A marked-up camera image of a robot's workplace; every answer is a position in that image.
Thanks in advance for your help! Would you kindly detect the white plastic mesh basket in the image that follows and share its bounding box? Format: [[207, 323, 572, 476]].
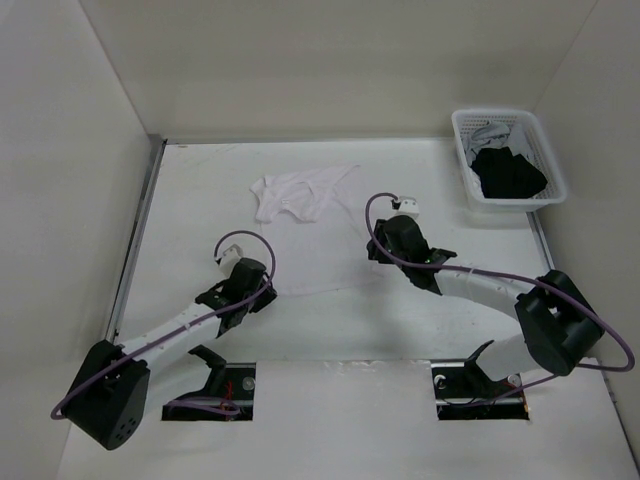
[[451, 108, 567, 213]]

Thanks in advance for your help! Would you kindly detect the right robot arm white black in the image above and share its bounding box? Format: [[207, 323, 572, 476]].
[[367, 215, 604, 396]]

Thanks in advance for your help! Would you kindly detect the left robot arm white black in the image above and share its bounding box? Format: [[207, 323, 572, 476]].
[[51, 258, 277, 450]]

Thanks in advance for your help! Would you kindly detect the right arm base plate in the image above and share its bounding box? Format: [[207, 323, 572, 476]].
[[431, 361, 529, 421]]

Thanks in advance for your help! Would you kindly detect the grey white tank top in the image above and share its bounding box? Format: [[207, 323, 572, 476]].
[[462, 122, 534, 167]]

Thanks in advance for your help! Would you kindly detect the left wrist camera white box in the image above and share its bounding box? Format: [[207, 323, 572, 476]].
[[215, 244, 243, 277]]

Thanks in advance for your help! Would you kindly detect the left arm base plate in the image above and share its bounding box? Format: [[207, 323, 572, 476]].
[[161, 363, 257, 422]]

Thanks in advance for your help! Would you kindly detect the black tank top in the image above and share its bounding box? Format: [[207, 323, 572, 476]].
[[471, 148, 548, 199]]

